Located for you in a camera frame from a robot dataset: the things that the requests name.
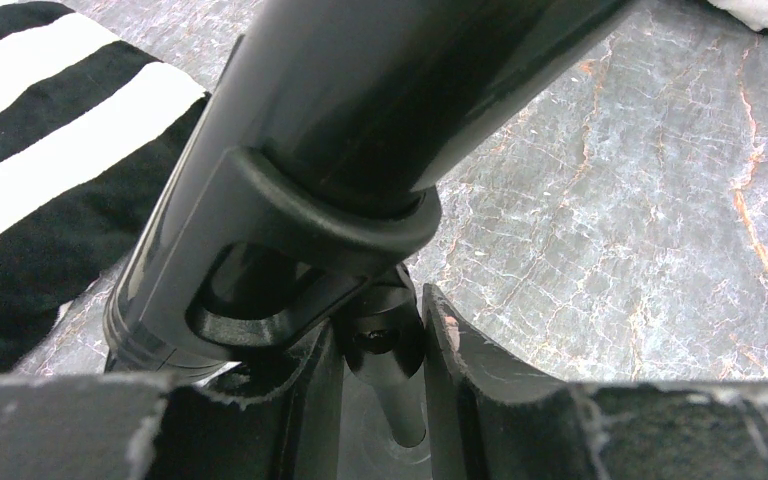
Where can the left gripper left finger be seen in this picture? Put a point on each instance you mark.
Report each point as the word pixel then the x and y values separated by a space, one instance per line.
pixel 271 417

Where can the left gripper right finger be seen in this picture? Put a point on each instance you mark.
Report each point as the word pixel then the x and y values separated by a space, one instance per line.
pixel 493 416

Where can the black mic stand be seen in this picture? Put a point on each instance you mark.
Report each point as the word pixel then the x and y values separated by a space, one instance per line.
pixel 296 262

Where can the black microphone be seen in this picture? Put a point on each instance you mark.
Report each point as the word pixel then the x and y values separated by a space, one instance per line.
pixel 364 105

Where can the striped black white cloth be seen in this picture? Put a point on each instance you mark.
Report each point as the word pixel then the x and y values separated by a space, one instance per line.
pixel 91 128

